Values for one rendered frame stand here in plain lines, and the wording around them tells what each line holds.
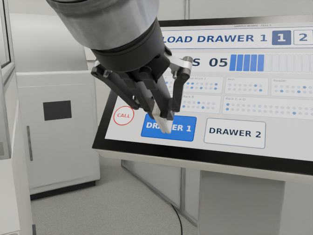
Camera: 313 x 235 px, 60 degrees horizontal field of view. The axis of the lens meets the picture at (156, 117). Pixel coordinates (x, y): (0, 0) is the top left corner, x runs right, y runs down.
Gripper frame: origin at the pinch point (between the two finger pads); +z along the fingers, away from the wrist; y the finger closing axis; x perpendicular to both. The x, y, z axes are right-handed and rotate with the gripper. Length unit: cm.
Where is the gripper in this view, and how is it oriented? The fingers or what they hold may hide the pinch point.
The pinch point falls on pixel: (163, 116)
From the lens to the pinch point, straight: 43.6
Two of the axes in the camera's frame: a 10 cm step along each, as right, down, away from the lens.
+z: 2.4, 4.6, 8.5
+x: -2.0, 8.8, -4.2
